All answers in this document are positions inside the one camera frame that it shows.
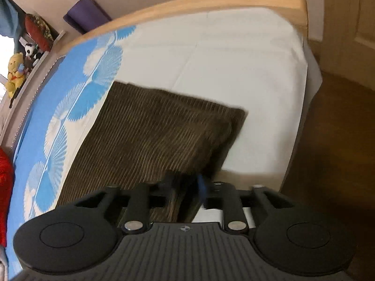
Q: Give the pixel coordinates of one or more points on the grey mattress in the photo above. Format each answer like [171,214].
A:
[26,93]

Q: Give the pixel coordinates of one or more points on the folded red blanket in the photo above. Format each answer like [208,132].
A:
[5,196]

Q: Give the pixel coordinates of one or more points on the window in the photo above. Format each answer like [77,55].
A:
[3,64]

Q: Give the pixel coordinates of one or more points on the yellow bear plush toy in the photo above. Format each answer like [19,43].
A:
[17,67]

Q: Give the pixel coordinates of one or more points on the blue white printed bedsheet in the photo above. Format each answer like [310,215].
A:
[205,64]

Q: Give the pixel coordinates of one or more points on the wooden door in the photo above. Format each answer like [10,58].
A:
[351,29]

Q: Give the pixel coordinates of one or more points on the red patterned cushion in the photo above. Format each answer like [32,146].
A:
[38,32]

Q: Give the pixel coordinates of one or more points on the wooden bed frame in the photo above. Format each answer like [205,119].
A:
[205,1]

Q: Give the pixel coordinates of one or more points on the purple mat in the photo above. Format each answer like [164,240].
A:
[86,14]

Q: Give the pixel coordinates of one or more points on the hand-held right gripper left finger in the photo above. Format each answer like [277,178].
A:
[168,185]

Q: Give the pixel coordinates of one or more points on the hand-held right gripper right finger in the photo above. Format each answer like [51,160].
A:
[202,190]

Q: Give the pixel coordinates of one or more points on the panda plush toy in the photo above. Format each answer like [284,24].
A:
[31,52]

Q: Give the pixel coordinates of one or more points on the blue curtain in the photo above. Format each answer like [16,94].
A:
[10,17]

